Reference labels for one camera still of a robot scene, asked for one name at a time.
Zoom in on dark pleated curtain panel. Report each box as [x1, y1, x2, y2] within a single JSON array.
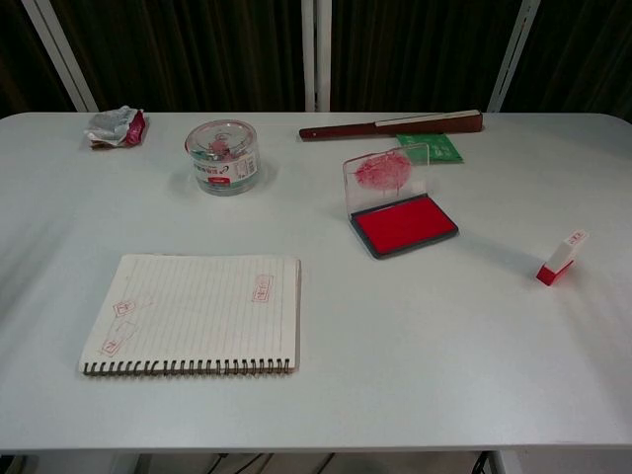
[[503, 0, 632, 116], [0, 0, 80, 118], [30, 0, 317, 113], [328, 0, 524, 115]]

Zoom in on dark red folded fan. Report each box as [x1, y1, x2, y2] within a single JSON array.
[[297, 109, 486, 144]]

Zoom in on red white stamp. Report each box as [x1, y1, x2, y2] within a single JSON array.
[[535, 228, 592, 286]]

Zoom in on red ink pad clear lid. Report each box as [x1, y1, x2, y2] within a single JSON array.
[[343, 142, 459, 262]]

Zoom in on clear plastic jar of clips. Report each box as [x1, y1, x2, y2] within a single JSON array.
[[185, 119, 262, 199]]

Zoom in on crumpled silver red foil packet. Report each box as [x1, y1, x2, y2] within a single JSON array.
[[82, 106, 149, 150]]

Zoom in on green circuit board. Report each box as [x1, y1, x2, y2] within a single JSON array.
[[396, 131, 464, 165]]

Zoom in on white upright frame post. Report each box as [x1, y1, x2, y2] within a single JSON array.
[[300, 0, 333, 113]]

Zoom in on white slanted frame post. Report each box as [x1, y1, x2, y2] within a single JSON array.
[[19, 0, 99, 113], [488, 0, 547, 115]]

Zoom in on spiral lined notebook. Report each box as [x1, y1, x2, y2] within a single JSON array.
[[77, 253, 302, 379]]

